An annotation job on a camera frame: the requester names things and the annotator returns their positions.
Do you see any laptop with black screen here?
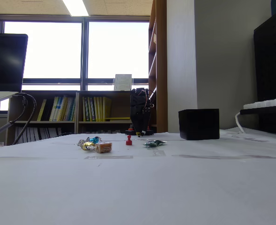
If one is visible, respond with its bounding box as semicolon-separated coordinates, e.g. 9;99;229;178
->
0;33;29;106

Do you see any low wooden bookcase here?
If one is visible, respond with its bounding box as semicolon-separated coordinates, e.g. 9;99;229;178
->
6;90;134;146

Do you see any tall wooden bookshelf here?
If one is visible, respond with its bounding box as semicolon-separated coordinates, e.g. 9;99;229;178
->
148;0;168;133

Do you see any thick black cable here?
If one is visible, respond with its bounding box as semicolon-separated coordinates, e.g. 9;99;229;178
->
12;93;37;145

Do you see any black box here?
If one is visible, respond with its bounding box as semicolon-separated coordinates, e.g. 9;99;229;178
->
178;108;220;141

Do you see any green foil packet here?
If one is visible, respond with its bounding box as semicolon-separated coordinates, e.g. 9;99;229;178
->
142;139;168;148

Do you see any white paper table cover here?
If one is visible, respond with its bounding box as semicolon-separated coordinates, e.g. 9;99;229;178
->
0;127;276;225

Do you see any dark window frame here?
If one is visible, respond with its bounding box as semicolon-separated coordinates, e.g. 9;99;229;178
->
0;15;150;92

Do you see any blue wrapped candy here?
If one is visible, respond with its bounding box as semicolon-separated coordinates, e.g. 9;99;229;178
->
85;136;103;143

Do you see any orange caramel candy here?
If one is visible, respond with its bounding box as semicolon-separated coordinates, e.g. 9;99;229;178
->
95;141;113;154

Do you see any thin black cable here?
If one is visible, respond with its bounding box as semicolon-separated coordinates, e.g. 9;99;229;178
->
8;95;27;124

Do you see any white power cable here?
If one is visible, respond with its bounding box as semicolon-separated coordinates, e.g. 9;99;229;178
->
235;112;246;134

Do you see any white power strip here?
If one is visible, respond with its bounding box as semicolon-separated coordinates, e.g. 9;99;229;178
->
243;97;276;110

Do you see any thick yellow book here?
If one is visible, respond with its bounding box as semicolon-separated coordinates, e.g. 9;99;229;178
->
103;97;112;122

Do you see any slanted yellow book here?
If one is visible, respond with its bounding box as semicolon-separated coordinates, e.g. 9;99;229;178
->
37;99;47;122

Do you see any black pegboard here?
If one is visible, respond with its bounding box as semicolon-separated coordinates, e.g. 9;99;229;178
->
254;4;276;135

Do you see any white paper sign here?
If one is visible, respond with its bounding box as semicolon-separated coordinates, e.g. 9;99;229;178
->
113;74;133;91

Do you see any ceiling light panel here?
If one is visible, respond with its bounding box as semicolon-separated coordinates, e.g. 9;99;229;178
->
62;0;90;17

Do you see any gold wrapped candy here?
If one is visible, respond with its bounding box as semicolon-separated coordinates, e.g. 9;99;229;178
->
78;139;96;151

